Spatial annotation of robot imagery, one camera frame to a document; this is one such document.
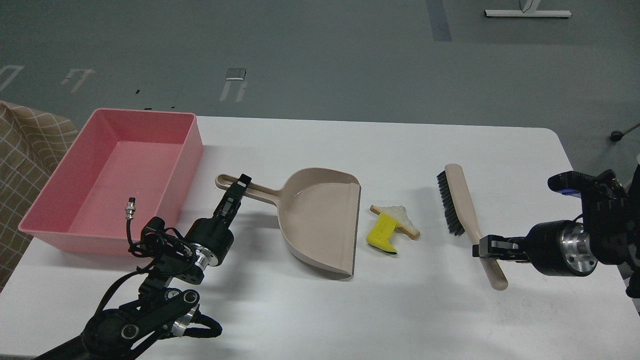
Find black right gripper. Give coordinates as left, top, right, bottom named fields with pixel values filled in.
left=472, top=220, right=598, bottom=277

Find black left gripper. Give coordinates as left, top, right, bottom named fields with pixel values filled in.
left=185, top=173, right=252, bottom=267

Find beige hand brush black bristles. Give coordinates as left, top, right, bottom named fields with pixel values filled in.
left=436, top=163, right=509, bottom=291

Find beige plastic dustpan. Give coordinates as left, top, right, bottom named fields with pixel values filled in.
left=244, top=167, right=361, bottom=277

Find yellow sponge piece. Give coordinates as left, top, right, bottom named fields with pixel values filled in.
left=365, top=212, right=399, bottom=255

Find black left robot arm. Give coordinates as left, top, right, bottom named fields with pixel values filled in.
left=39, top=174, right=252, bottom=360

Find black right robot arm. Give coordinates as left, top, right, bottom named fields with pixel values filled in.
left=471, top=170, right=640, bottom=299

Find pink plastic bin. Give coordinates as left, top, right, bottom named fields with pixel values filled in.
left=18, top=108, right=204, bottom=256

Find grey floor outlet plate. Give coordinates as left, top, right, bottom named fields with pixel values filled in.
left=225, top=67, right=247, bottom=81

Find black caster wheel leg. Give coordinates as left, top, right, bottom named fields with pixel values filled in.
left=608, top=122, right=640, bottom=142

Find beige checkered cloth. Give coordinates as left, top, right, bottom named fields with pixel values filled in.
left=0, top=100, right=78, bottom=289

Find white table leg base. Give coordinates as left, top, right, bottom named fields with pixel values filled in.
left=484, top=0, right=573, bottom=19

